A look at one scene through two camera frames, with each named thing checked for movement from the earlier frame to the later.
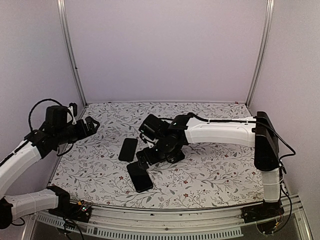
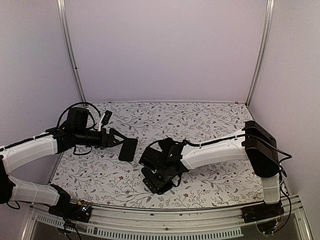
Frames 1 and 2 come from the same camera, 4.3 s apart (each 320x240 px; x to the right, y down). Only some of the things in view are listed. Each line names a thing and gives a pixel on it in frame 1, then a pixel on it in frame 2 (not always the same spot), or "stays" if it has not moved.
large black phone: (128, 149) stays
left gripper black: (85, 132) → (110, 142)
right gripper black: (150, 159) → (158, 184)
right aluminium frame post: (270, 5) stays
